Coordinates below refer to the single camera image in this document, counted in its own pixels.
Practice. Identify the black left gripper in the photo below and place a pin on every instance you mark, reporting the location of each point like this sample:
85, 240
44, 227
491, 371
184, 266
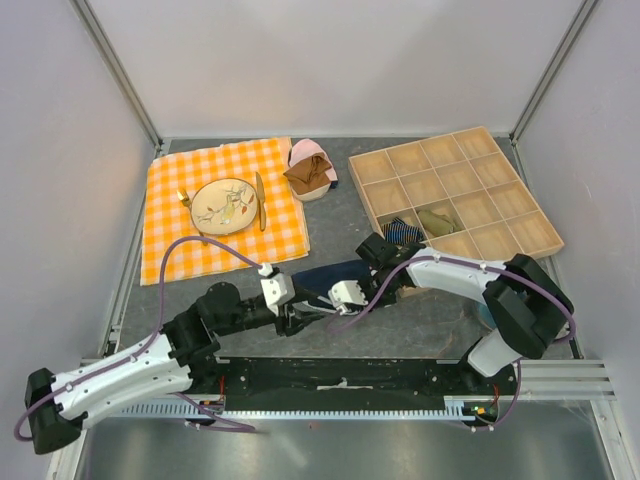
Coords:
297, 318

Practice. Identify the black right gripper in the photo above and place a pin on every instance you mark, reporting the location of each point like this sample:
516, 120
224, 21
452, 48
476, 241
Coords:
389, 301

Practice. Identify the navy blue white-trimmed underwear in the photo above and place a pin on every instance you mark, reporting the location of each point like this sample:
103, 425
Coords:
313, 286

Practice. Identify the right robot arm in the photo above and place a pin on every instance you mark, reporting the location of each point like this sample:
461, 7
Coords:
528, 308

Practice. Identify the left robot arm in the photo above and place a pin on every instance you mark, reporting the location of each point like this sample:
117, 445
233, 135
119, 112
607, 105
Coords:
179, 356

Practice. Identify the navy striped rolled underwear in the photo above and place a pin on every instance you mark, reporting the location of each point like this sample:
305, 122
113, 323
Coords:
399, 233

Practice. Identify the olive green rolled underwear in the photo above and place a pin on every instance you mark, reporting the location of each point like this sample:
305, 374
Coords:
437, 224

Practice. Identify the cream underwear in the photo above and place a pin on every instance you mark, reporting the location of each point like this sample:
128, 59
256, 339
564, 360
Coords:
313, 194

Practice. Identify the brown underwear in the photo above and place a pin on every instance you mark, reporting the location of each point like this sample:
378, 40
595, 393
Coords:
309, 175

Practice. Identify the pink underwear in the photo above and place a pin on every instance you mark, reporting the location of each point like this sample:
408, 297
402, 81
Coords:
306, 148

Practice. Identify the blue ceramic bowl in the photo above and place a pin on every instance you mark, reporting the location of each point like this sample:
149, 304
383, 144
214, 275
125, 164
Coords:
486, 318

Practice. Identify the wooden compartment tray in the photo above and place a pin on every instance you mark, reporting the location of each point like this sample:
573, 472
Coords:
466, 176

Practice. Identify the bird-painted ceramic plate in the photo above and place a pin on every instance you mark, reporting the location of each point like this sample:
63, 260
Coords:
225, 206

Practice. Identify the gold knife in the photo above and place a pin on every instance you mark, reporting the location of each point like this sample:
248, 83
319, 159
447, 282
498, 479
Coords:
261, 196

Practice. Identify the gold fork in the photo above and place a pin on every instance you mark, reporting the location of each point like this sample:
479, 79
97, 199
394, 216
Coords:
186, 202

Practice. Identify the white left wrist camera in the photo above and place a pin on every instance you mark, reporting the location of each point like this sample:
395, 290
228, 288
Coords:
277, 288

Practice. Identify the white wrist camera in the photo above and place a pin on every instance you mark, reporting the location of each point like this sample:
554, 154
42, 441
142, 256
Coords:
347, 298
277, 288

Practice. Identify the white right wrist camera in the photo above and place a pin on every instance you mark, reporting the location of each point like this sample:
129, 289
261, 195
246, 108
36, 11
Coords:
347, 298

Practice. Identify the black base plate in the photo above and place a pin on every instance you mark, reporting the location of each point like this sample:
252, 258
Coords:
288, 383

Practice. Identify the white cable duct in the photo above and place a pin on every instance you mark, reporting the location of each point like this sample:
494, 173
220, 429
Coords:
174, 408

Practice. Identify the aluminium front rail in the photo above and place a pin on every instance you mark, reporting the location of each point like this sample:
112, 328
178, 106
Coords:
556, 379

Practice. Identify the aluminium frame post right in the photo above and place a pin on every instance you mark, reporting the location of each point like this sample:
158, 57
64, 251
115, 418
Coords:
566, 44

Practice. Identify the aluminium frame post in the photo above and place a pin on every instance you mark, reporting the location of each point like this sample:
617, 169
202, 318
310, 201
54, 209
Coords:
110, 57
566, 44

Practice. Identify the aluminium frame post left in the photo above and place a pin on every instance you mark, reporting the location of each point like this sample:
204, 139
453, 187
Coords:
110, 57

